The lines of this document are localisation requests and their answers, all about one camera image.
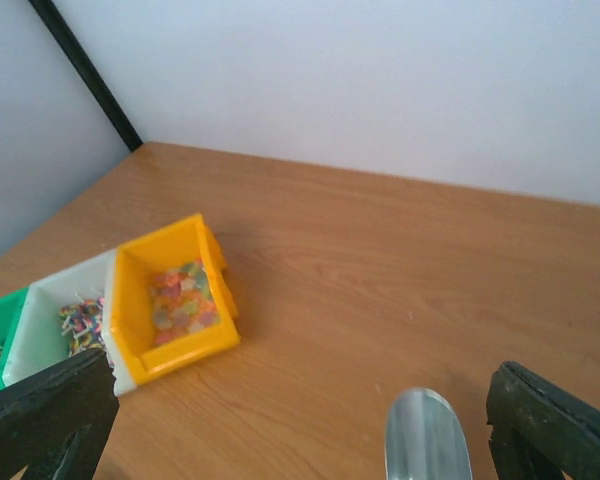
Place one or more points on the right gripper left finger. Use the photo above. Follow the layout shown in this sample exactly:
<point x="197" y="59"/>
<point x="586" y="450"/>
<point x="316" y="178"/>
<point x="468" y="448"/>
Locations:
<point x="56" y="423"/>

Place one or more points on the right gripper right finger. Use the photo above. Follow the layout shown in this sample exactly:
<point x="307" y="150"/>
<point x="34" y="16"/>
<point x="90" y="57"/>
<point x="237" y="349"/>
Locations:
<point x="540" y="431"/>

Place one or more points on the white candy bin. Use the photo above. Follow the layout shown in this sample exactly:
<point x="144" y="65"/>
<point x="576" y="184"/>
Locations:
<point x="50" y="319"/>

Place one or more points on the metal scoop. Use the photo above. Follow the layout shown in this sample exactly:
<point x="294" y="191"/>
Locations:
<point x="424" y="438"/>

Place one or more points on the orange candy bin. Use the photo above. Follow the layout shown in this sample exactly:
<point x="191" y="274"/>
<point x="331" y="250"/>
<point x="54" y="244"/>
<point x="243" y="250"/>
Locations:
<point x="169" y="304"/>

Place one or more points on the left black frame post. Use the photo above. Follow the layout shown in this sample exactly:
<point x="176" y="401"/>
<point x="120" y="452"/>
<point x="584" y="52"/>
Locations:
<point x="87" y="71"/>

